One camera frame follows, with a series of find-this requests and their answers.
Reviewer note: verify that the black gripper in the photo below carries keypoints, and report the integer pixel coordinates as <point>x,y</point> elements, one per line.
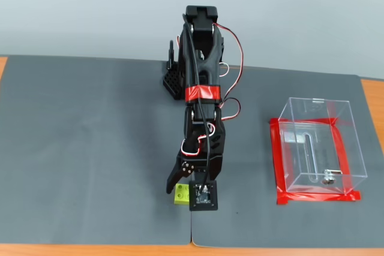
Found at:
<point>186,168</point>

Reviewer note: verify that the green lego block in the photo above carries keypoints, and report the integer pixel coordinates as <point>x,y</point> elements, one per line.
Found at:
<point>180,197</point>

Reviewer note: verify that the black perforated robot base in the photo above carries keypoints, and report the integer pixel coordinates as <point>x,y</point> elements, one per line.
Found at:
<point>171,83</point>

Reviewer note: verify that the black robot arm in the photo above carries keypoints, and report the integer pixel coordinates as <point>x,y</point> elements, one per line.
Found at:
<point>207,58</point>

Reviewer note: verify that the transparent acrylic box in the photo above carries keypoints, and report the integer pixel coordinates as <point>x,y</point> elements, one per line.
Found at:
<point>318,154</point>

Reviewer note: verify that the red floor tape strip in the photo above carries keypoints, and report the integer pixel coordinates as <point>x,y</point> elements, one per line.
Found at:
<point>318,198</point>
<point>306,120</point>
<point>342,154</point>
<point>276,160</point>

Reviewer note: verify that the black table clamp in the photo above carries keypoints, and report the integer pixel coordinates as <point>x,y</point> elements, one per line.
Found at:
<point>171,53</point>

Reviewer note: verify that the metal cam lock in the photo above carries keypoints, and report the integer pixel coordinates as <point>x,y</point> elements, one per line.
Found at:
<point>329,177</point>

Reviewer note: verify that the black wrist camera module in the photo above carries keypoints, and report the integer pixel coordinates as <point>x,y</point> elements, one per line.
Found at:
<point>204,197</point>

